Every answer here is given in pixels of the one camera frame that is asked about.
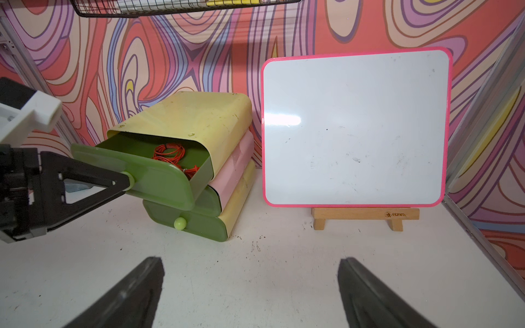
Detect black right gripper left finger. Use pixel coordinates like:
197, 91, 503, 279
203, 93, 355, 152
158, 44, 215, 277
66, 257, 165, 327

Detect wooden whiteboard easel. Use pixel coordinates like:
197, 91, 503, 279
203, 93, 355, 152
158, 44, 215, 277
311, 208, 420, 232

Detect red earphones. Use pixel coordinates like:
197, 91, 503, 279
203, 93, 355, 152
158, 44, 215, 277
152, 143, 185, 166
180, 165, 200, 180

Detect yellow pink drawer cabinet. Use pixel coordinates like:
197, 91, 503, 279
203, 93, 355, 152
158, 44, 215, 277
107, 92, 255, 223

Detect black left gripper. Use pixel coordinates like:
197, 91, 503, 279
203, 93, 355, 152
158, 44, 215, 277
1, 144, 131, 242

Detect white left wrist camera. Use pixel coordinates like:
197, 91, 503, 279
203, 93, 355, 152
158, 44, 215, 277
1, 77, 62, 147

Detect grey felt eraser block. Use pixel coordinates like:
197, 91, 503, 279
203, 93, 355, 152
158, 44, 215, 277
64, 179, 93, 193

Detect green middle drawer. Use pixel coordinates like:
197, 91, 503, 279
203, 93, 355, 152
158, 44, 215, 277
192, 186, 222, 217

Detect pink framed whiteboard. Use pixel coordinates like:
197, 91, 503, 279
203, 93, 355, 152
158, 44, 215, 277
261, 46, 453, 208

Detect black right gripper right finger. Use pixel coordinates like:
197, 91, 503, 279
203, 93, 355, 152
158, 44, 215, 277
337, 258, 435, 328

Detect black wire basket back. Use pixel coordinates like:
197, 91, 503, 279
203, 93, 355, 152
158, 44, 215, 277
71, 0, 291, 18

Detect green top drawer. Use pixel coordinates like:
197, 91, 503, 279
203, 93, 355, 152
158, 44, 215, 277
71, 132, 214, 210

